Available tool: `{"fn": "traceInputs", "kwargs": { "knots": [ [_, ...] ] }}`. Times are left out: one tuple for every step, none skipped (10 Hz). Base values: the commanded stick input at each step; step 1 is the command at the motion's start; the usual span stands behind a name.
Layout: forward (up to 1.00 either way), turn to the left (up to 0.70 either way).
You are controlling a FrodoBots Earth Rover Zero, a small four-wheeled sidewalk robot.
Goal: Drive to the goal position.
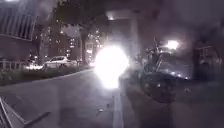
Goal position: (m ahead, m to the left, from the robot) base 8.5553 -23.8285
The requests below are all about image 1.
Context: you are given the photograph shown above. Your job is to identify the concrete pillar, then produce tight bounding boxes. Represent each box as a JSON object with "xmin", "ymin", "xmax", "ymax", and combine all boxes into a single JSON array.
[{"xmin": 105, "ymin": 9, "xmax": 143, "ymax": 64}]

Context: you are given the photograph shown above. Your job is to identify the tree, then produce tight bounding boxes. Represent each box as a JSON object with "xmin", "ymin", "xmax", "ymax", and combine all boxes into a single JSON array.
[{"xmin": 53, "ymin": 0, "xmax": 111, "ymax": 65}]

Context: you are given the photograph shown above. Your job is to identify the grey asphalt road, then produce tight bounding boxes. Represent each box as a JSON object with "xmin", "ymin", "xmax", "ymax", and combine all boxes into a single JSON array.
[{"xmin": 0, "ymin": 68, "xmax": 125, "ymax": 128}]

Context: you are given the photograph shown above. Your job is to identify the lit buildings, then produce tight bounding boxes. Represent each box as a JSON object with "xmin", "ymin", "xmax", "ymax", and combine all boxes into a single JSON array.
[{"xmin": 38, "ymin": 23, "xmax": 101, "ymax": 63}]

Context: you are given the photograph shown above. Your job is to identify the white car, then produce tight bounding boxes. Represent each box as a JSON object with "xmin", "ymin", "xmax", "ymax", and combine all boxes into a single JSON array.
[{"xmin": 42, "ymin": 55, "xmax": 78, "ymax": 70}]

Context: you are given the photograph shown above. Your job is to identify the grass strip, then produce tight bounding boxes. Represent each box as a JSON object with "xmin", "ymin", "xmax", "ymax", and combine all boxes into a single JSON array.
[{"xmin": 0, "ymin": 65, "xmax": 96, "ymax": 87}]

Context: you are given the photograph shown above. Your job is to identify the pale fence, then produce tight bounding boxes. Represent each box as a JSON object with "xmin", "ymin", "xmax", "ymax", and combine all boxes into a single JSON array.
[{"xmin": 0, "ymin": 59, "xmax": 28, "ymax": 71}]

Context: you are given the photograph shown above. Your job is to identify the building with slanted stripes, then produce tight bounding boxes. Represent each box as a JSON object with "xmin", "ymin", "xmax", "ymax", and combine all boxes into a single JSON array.
[{"xmin": 0, "ymin": 0, "xmax": 39, "ymax": 63}]

